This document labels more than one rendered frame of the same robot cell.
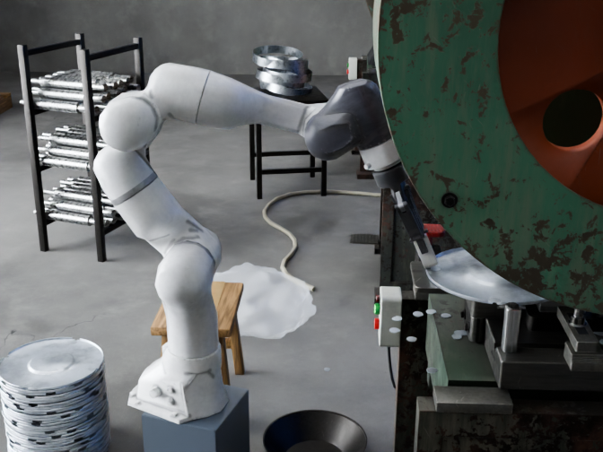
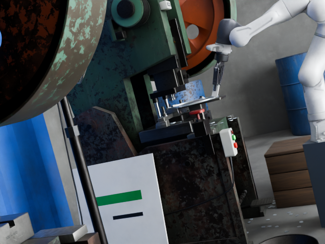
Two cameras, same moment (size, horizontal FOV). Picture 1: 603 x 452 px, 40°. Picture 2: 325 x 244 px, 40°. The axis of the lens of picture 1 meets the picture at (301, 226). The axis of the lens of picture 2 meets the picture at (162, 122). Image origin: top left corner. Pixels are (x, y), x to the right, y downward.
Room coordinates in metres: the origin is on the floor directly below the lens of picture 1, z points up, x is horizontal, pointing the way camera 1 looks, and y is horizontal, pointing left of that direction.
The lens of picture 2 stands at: (4.06, 0.22, 0.92)
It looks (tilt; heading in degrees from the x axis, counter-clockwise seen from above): 5 degrees down; 199
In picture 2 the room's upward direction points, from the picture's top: 14 degrees counter-clockwise
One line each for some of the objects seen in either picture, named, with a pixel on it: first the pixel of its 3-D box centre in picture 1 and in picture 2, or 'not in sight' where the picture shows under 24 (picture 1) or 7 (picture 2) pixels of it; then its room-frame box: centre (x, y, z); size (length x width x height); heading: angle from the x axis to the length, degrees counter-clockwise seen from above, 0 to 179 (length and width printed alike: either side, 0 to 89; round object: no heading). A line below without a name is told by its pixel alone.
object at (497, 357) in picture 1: (553, 322); (177, 125); (1.59, -0.53, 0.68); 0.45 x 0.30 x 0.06; 177
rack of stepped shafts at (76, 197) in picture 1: (89, 144); not in sight; (3.76, 0.98, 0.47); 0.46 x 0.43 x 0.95; 67
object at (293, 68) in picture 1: (285, 118); not in sight; (4.64, 0.09, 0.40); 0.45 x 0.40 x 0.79; 9
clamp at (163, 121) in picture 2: not in sight; (164, 115); (1.75, -0.54, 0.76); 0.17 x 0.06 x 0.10; 177
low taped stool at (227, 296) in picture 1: (201, 350); not in sight; (2.39, 0.32, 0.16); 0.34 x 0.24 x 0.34; 177
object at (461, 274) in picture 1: (496, 273); (193, 102); (1.59, -0.40, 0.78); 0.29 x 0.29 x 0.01
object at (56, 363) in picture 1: (51, 362); not in sight; (2.10, 0.71, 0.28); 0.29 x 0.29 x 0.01
